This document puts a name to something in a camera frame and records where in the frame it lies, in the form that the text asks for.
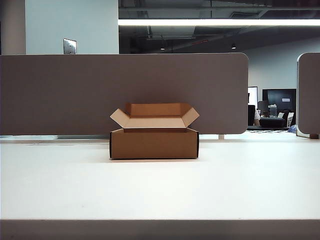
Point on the large dark wall screen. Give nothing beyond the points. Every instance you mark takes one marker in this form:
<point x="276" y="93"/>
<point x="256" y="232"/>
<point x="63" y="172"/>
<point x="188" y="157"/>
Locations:
<point x="278" y="96"/>

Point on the black round ottoman seat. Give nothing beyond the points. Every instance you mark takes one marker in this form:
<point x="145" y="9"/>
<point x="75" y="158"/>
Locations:
<point x="272" y="122"/>

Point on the metal wall switch plate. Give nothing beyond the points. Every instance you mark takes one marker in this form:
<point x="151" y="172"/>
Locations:
<point x="69" y="46"/>

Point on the blue bag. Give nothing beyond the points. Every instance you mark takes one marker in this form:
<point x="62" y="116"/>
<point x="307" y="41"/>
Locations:
<point x="293" y="129"/>

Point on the long ceiling light strip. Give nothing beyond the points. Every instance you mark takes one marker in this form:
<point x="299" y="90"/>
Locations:
<point x="215" y="22"/>

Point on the narrow grey desk partition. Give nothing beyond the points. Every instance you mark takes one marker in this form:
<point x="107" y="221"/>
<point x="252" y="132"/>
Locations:
<point x="310" y="95"/>

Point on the open brown cardboard box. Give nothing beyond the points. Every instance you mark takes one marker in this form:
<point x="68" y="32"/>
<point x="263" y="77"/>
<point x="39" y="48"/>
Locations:
<point x="152" y="146"/>

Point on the wide grey desk partition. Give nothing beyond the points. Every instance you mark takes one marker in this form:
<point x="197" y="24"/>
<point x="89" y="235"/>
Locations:
<point x="62" y="95"/>

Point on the white framed display board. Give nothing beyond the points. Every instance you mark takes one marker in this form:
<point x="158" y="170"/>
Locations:
<point x="253" y="96"/>

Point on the seated person white shirt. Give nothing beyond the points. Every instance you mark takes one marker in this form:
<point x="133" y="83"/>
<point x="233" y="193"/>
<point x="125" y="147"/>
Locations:
<point x="257" y="117"/>

